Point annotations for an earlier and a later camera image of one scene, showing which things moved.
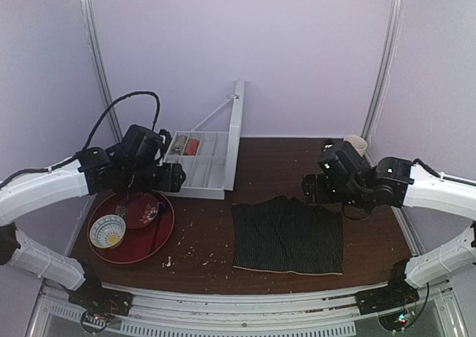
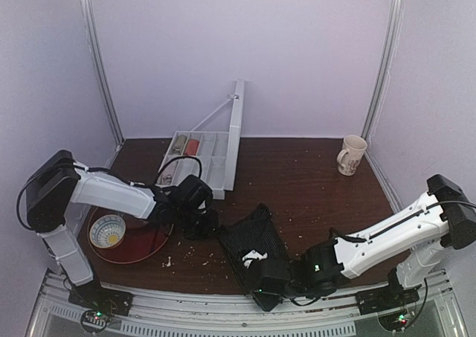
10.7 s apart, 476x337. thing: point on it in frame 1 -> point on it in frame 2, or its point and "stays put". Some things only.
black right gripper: (310, 184) -> (262, 277)
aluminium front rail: (163, 312) stays put
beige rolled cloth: (178, 145) stays put
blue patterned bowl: (108, 230) stays put
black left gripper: (124, 183) -> (201, 225)
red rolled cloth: (192, 148) stays put
